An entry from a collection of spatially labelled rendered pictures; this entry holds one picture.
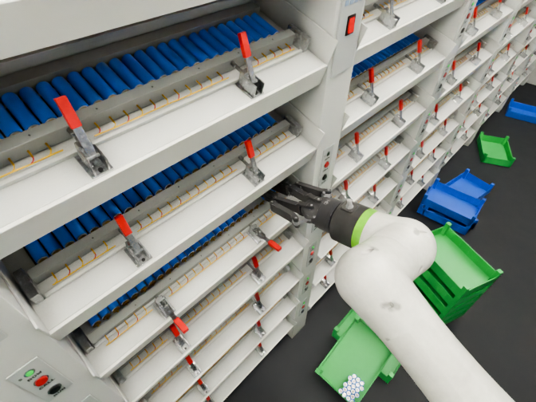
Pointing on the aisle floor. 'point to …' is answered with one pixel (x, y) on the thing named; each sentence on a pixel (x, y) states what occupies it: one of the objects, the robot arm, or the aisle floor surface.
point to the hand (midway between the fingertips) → (271, 189)
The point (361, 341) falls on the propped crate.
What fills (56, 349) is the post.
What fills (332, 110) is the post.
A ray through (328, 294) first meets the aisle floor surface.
